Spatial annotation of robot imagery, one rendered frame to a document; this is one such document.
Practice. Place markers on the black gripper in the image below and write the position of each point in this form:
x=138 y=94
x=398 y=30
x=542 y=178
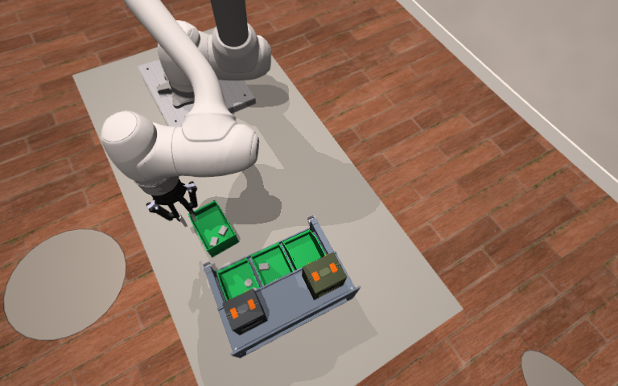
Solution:
x=179 y=196

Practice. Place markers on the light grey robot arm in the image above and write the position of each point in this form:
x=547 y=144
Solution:
x=210 y=143

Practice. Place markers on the grey metal shelf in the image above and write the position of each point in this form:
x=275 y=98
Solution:
x=286 y=301

